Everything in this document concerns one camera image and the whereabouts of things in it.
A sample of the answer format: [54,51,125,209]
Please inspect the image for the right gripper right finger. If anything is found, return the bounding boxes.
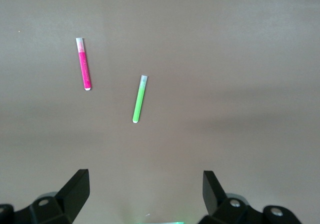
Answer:
[198,170,303,224]

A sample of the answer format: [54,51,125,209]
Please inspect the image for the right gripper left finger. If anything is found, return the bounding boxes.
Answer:
[0,168,90,224]

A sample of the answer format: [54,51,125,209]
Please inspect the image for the pink highlighter pen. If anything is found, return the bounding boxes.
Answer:
[75,37,93,92]

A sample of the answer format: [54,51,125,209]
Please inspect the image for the green highlighter pen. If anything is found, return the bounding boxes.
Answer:
[132,74,149,124]

